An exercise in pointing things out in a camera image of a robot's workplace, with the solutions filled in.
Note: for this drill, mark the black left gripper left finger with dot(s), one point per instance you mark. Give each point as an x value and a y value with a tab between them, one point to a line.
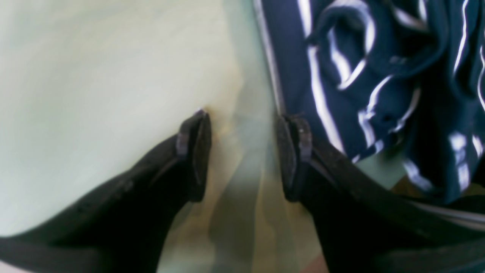
121	225

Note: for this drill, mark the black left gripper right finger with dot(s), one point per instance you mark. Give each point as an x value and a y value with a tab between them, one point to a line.
364	228

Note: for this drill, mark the navy white striped T-shirt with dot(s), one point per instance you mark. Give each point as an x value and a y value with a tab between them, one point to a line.
369	74

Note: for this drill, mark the green table cloth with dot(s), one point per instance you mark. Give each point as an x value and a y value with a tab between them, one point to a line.
89	86

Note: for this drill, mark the aluminium table frame rail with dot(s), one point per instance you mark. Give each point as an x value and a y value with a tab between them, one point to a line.
474	221

